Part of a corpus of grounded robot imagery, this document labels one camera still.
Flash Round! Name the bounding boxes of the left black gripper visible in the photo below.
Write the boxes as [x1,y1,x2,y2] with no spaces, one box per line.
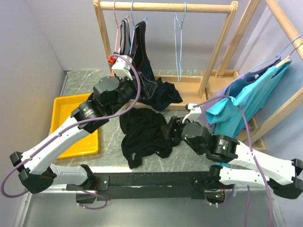
[107,71,157,115]

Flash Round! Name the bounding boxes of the black tank top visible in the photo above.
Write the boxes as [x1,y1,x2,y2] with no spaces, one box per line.
[119,108,180,169]

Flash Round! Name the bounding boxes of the blue wire hanger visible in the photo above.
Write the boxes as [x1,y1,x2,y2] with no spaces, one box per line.
[174,2,187,82]

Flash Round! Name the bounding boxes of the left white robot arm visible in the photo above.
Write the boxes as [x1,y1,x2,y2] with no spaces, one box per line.
[10,75,158,194]

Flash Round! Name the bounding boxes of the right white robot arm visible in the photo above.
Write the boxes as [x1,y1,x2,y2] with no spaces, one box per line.
[161,117,303,199]

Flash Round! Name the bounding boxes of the navy red-trimmed tank top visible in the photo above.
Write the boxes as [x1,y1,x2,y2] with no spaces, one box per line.
[131,21,183,111]

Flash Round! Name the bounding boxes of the white grey tank top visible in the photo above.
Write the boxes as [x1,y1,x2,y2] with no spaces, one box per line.
[111,19,131,79]

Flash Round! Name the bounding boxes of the blue hanger with navy top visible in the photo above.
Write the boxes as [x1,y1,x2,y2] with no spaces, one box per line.
[129,1,138,55]

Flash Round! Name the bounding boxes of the blue hanger on right rack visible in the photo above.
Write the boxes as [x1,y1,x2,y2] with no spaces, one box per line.
[249,35,302,72]

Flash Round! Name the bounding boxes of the wooden hanger on right rack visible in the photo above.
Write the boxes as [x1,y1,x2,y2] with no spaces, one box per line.
[275,55,291,69]

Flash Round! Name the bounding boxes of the wooden clothes rack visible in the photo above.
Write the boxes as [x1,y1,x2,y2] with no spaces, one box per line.
[201,0,303,145]
[93,0,239,111]

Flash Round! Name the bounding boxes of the turquoise shirt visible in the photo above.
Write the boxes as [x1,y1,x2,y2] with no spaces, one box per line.
[201,62,291,139]

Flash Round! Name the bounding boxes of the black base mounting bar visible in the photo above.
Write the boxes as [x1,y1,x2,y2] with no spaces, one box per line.
[66,171,237,201]

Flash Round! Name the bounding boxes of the purple shirt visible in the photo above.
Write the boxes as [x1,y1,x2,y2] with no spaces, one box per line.
[208,59,282,128]

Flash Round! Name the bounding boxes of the yellow plastic tray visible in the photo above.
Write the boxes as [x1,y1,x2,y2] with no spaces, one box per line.
[49,93,99,160]

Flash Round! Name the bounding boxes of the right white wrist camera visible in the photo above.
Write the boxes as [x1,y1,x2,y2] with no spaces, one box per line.
[182,103,202,123]

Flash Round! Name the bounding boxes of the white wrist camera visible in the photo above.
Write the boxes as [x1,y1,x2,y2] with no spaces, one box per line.
[182,103,202,123]
[108,57,133,80]

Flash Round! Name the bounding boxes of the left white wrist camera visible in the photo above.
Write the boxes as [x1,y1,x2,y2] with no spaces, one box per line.
[108,57,133,80]

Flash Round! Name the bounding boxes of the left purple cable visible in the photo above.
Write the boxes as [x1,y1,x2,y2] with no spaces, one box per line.
[0,53,142,210]

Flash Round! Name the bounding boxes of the purple cable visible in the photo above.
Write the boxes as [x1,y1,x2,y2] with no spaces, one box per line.
[191,95,275,227]
[0,53,142,210]

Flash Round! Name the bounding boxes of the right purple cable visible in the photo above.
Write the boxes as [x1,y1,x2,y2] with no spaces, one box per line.
[191,95,275,227]

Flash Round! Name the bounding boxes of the pink wire hanger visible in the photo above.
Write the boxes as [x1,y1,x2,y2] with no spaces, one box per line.
[110,0,130,79]

